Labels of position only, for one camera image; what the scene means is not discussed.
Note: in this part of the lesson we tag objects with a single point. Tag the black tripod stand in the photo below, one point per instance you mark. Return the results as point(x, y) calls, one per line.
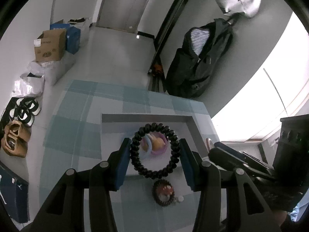
point(156, 70)

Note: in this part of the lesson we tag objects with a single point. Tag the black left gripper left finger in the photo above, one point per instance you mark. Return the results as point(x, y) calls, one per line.
point(110, 174)

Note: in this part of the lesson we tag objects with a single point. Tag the brown shoes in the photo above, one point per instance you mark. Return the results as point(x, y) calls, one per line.
point(15, 139)

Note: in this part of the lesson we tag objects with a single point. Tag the white plastic bag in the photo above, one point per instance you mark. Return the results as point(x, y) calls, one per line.
point(28, 85)

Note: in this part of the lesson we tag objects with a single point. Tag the small orange figurine clip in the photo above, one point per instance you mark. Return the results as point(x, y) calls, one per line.
point(165, 190)

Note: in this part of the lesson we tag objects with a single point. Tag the clear plastic bag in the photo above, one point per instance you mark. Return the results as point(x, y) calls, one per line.
point(52, 70)

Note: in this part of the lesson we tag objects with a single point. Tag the black white sneakers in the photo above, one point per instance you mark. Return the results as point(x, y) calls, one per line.
point(25, 111)

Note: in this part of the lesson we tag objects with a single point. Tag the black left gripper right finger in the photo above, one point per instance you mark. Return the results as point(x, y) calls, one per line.
point(200, 175)

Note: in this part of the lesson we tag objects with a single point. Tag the grey open cardboard box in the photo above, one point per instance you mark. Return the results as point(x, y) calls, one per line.
point(154, 149)

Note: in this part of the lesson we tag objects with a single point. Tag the black hanging jacket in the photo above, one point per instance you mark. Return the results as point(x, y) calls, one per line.
point(194, 63)

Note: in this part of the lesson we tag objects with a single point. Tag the brown cardboard box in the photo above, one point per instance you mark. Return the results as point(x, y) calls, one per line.
point(50, 45)

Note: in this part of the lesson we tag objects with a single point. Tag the white bag with clothes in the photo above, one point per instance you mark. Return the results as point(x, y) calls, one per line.
point(82, 24)

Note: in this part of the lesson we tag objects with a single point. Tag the grey door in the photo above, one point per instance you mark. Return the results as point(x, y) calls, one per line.
point(122, 15)

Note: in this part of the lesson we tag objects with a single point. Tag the blue shoe box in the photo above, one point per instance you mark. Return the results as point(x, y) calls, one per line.
point(73, 36)

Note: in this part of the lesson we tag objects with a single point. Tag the dark blue Jordan box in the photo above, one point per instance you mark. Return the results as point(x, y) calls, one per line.
point(14, 194)

